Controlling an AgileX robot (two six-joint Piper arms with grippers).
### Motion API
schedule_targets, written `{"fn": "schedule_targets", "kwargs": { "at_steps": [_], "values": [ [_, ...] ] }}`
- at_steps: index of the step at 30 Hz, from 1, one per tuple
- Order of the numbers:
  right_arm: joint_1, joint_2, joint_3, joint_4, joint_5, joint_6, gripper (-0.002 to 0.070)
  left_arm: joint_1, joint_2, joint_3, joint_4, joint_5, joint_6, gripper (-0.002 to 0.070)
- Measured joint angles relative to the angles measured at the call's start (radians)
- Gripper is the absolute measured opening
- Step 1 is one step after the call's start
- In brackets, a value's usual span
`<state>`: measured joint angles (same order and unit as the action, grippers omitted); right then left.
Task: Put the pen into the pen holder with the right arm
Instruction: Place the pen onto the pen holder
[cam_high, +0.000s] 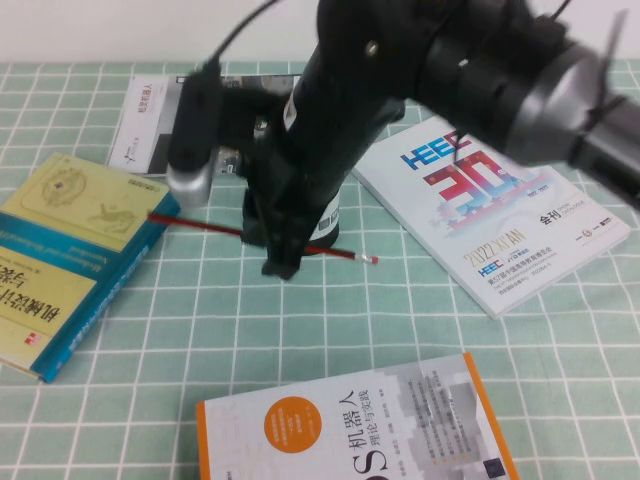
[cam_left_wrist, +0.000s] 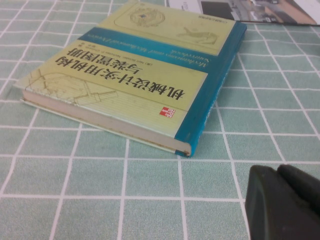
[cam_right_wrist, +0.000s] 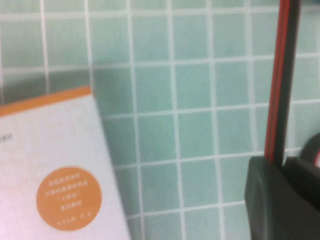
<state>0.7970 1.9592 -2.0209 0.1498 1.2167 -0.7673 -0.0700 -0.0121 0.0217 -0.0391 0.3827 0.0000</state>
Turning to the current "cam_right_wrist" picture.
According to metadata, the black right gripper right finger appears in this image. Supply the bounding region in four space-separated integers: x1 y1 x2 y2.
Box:
282 156 320 212

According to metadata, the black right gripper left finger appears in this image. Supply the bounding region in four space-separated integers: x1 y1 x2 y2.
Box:
244 155 320 240

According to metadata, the red and black pencil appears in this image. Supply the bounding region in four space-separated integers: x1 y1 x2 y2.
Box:
264 0 302 167

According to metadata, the green checked tablecloth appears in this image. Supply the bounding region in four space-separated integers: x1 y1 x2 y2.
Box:
0 0 320 240

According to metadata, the white and orange book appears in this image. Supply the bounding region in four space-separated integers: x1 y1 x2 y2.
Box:
0 84 133 240

